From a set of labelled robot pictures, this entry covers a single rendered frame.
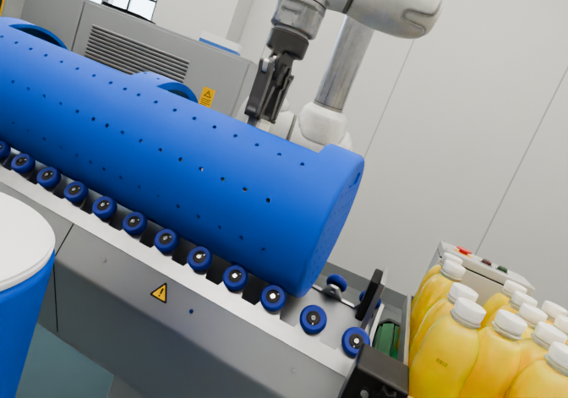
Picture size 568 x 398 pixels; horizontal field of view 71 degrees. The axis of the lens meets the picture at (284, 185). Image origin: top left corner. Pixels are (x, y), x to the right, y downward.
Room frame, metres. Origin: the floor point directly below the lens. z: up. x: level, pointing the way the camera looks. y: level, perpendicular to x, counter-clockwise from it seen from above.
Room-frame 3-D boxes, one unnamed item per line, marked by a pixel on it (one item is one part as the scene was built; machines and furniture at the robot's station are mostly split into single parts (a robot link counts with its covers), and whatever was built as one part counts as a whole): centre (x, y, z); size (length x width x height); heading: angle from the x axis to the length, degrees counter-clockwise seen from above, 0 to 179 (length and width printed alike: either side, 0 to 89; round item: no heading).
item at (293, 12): (0.77, 0.09, 1.42); 0.09 x 0.09 x 0.06
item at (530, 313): (0.64, -0.46, 1.09); 0.04 x 0.04 x 0.02
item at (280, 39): (0.77, 0.09, 1.35); 0.08 x 0.07 x 0.09; 164
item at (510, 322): (0.55, -0.37, 1.09); 0.04 x 0.04 x 0.02
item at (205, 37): (2.54, 0.67, 1.48); 0.24 x 0.12 x 0.08; 90
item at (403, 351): (0.67, -0.30, 0.96); 0.40 x 0.01 x 0.03; 164
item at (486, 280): (0.91, -0.50, 1.05); 0.20 x 0.10 x 0.10; 74
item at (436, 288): (0.75, -0.36, 0.99); 0.07 x 0.07 x 0.19
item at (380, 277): (0.69, -0.22, 0.99); 0.10 x 0.02 x 0.12; 164
